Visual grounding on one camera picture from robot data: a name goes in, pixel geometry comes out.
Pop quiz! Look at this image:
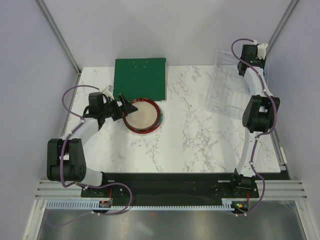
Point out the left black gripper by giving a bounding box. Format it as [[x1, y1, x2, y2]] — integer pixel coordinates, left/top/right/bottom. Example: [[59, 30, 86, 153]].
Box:
[[100, 93, 138, 121]]

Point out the dark red plate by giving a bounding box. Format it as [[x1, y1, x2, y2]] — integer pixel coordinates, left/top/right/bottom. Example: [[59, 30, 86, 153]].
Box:
[[123, 98, 161, 132], [127, 123, 161, 135]]

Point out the dark red plate front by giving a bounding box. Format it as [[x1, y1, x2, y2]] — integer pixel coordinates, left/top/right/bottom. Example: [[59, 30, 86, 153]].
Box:
[[127, 123, 161, 135]]

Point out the red and teal floral plate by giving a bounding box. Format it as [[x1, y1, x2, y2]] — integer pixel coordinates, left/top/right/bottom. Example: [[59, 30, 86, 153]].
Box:
[[134, 111, 166, 135]]

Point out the blue plate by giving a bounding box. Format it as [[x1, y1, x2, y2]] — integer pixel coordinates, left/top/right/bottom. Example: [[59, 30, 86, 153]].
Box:
[[264, 61, 269, 73]]

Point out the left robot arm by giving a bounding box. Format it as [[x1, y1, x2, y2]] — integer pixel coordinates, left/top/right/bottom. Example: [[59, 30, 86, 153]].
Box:
[[46, 92, 138, 197]]

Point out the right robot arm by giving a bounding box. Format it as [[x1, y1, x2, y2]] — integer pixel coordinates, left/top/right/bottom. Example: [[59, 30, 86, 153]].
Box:
[[229, 41, 281, 197]]

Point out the clear dish rack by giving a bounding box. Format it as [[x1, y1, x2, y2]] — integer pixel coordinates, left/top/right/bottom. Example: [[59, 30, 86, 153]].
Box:
[[205, 49, 271, 118]]

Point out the green board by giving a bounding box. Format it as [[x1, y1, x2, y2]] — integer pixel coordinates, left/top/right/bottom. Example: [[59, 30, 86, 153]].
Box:
[[113, 57, 167, 102]]

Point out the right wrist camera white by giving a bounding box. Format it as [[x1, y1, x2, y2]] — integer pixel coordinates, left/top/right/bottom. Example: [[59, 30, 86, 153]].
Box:
[[253, 40, 269, 60]]

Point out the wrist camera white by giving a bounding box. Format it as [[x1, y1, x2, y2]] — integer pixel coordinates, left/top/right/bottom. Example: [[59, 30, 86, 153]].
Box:
[[100, 85, 115, 101], [253, 40, 269, 60]]

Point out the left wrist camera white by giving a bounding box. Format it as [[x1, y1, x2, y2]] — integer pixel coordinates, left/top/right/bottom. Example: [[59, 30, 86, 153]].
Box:
[[100, 85, 115, 101]]

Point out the right aluminium frame post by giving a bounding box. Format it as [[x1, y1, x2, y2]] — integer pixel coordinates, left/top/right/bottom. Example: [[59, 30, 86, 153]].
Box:
[[266, 0, 300, 55]]

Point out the aluminium frame post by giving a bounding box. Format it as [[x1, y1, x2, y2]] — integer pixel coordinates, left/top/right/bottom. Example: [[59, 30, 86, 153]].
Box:
[[35, 0, 82, 76], [266, 0, 300, 55]]

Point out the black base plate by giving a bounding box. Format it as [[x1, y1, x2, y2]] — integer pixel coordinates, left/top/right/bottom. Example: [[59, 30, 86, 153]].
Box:
[[81, 172, 260, 206]]

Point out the white cable duct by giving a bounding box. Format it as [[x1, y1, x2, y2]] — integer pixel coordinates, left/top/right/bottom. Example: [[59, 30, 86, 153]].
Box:
[[45, 198, 249, 211]]

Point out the left aluminium frame post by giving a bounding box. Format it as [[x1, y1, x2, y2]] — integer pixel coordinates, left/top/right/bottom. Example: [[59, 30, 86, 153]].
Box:
[[35, 0, 82, 76]]

